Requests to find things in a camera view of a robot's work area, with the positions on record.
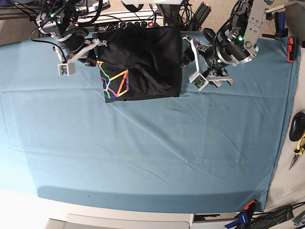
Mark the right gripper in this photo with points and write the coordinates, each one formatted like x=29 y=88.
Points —
x=77 y=48

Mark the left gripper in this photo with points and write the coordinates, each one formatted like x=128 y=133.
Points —
x=206 y=62

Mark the black T-shirt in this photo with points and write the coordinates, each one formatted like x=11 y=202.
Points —
x=140 y=63

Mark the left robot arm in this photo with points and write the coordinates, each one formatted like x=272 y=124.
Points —
x=233 y=44

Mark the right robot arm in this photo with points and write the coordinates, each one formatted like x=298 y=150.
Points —
x=60 y=20

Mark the white power strip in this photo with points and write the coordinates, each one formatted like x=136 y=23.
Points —
x=110 y=23

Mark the blue black bar clamp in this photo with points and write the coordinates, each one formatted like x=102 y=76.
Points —
x=279 y=20

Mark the teal table cloth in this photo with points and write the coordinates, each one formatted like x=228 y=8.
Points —
x=208 y=151

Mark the orange black clamp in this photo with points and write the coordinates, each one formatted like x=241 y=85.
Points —
x=292 y=48

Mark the black computer mouse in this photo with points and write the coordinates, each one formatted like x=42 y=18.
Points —
x=297 y=127

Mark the orange blue spring clamp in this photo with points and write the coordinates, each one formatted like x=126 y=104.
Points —
x=244 y=217

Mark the black plastic bag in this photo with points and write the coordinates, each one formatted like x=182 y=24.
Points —
x=271 y=219

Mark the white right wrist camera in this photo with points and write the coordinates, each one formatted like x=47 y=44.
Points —
x=66 y=69

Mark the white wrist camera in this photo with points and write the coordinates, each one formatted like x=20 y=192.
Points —
x=66 y=69
x=198 y=80

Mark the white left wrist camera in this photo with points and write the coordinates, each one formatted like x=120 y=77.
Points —
x=198 y=80

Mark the black aluminium extrusion frame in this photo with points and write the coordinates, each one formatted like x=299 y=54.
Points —
x=199 y=17

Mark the yellow handled pliers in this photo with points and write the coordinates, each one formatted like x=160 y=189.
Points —
x=298 y=151

